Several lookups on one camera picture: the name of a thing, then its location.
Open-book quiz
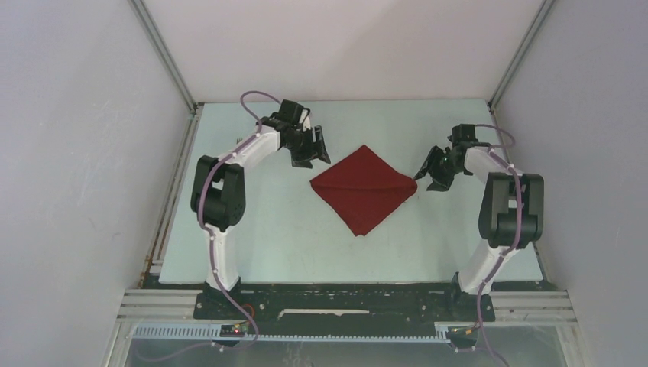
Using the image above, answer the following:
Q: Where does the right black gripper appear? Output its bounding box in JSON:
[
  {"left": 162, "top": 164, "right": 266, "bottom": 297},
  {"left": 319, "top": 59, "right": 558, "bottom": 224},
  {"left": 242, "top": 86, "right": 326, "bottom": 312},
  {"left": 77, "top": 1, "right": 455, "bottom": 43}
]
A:
[{"left": 412, "top": 145, "right": 462, "bottom": 193}]

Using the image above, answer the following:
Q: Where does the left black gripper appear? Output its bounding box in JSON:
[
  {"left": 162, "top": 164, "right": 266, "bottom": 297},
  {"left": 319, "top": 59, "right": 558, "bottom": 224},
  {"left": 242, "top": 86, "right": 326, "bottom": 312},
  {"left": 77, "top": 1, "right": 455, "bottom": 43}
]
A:
[{"left": 283, "top": 125, "right": 329, "bottom": 170}]

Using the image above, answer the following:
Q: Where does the red cloth napkin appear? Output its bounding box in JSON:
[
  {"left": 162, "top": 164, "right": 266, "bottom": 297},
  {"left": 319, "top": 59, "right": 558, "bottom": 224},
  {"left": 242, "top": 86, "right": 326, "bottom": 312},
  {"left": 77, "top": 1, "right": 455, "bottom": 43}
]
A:
[{"left": 310, "top": 145, "right": 417, "bottom": 236}]

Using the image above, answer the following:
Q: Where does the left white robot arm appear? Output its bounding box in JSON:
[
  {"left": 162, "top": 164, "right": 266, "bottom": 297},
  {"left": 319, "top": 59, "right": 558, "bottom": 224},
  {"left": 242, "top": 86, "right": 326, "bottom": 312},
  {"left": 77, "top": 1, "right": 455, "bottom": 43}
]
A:
[{"left": 190, "top": 109, "right": 331, "bottom": 319}]

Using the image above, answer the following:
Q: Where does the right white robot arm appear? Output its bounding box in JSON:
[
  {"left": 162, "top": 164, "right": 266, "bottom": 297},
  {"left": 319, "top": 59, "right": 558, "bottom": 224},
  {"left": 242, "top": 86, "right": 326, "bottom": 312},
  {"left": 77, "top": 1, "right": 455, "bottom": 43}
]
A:
[{"left": 413, "top": 143, "right": 544, "bottom": 320}]

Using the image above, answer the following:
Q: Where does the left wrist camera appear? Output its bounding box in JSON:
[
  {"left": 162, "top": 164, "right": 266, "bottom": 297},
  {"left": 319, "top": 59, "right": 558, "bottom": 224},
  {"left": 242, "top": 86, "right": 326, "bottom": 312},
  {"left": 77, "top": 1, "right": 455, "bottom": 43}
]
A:
[{"left": 276, "top": 99, "right": 311, "bottom": 130}]

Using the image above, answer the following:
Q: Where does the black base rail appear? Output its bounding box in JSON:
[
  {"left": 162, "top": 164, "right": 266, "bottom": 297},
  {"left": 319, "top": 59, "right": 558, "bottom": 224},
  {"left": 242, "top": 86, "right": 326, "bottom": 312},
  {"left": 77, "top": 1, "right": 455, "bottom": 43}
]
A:
[{"left": 193, "top": 283, "right": 495, "bottom": 336}]

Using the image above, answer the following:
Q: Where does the aluminium frame post right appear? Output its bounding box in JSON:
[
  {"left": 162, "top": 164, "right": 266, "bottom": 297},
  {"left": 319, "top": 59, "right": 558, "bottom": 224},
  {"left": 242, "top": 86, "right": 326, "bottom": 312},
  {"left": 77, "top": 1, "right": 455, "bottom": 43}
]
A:
[{"left": 488, "top": 0, "right": 557, "bottom": 112}]

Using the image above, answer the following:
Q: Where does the aluminium frame post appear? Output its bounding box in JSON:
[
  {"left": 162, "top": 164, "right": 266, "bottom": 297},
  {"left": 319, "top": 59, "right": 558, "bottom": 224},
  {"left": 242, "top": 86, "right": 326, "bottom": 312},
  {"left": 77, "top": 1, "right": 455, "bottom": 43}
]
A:
[
  {"left": 128, "top": 0, "right": 198, "bottom": 113},
  {"left": 488, "top": 0, "right": 557, "bottom": 112}
]

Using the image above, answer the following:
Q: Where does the aluminium frame post left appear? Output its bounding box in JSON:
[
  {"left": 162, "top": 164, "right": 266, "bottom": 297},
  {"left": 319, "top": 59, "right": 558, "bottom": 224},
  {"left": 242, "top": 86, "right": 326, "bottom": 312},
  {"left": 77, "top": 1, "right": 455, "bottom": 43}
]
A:
[{"left": 128, "top": 0, "right": 198, "bottom": 113}]

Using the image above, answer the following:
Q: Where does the aluminium extrusion rail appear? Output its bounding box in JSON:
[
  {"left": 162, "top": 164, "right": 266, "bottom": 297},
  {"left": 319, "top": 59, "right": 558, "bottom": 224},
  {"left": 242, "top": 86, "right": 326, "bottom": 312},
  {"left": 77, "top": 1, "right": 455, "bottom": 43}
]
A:
[{"left": 117, "top": 289, "right": 200, "bottom": 322}]

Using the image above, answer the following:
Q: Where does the white cable duct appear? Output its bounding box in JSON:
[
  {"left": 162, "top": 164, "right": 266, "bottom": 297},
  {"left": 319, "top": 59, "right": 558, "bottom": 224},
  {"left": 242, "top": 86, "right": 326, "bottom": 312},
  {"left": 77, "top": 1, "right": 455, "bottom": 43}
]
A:
[{"left": 131, "top": 323, "right": 450, "bottom": 343}]

